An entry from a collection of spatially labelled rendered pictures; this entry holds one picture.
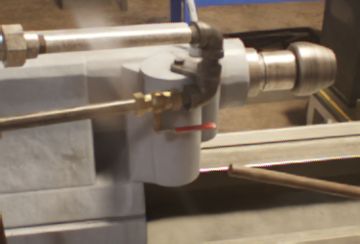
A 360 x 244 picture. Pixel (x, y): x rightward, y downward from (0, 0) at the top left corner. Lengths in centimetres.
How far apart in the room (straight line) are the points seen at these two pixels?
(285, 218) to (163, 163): 46
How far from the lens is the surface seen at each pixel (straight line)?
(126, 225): 85
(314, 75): 92
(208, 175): 114
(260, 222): 119
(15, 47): 62
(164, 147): 80
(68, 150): 84
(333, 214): 124
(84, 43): 65
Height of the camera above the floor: 149
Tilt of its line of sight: 28 degrees down
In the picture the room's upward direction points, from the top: straight up
